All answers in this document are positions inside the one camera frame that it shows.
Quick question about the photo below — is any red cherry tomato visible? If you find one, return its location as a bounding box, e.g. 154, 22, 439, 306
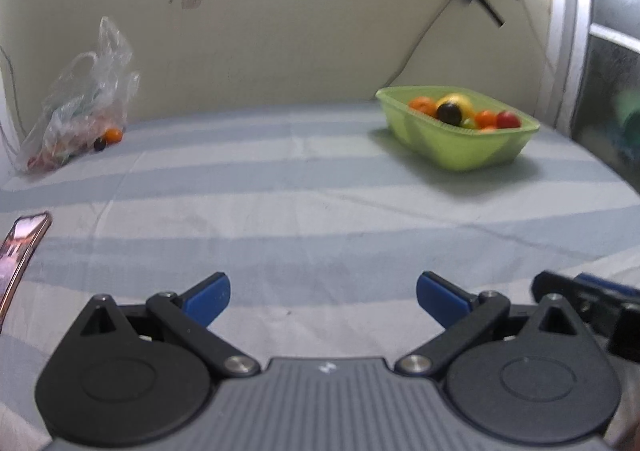
496, 111, 522, 129

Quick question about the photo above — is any black plum tomato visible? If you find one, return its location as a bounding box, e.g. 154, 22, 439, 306
436, 101, 463, 127

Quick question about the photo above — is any smartphone in pink case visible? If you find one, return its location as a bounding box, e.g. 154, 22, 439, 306
0, 211, 52, 324

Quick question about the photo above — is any orange tomato by bag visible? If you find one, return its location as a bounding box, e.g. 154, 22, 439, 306
102, 128, 124, 144

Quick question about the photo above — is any clear plastic bag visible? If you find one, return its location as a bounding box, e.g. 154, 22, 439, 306
16, 16, 140, 174

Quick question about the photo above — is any green tomato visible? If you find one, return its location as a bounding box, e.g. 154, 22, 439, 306
461, 118, 477, 129

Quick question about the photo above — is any orange mandarin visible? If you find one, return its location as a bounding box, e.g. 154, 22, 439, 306
408, 96, 437, 117

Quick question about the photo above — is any wall cable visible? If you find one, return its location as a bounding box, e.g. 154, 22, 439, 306
384, 0, 461, 89

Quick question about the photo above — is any dark tomato by bag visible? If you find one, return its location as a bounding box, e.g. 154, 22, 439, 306
93, 138, 106, 152

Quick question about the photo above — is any striped blue bedsheet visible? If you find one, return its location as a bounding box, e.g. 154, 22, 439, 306
1, 103, 639, 450

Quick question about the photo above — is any large yellow grapefruit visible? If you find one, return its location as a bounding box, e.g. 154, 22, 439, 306
436, 93, 475, 119

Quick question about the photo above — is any orange cherry tomato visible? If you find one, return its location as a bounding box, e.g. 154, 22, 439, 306
474, 110, 498, 130

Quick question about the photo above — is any green plastic basket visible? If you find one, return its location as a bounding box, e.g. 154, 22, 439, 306
376, 86, 540, 171

